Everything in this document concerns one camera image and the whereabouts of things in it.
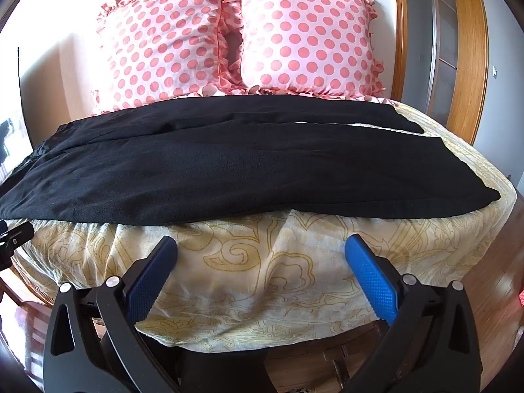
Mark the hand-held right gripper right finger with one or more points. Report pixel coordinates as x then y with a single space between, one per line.
370 279

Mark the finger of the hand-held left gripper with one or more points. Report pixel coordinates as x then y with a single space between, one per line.
15 238

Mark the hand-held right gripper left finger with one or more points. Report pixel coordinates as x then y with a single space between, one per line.
153 275

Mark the black pants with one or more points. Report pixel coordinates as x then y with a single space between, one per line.
204 172

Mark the dark flat screen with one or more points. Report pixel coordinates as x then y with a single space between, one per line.
12 143

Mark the bed with yellow patterned sheet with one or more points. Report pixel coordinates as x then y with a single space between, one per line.
266 274

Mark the pink polka dot pillow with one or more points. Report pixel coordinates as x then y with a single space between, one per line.
307 37
163 49

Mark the glass panel door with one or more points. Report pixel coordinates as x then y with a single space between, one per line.
444 41

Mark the wooden bed frame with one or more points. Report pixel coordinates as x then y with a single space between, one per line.
294 372

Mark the wooden door frame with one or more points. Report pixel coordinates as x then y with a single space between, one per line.
470 49

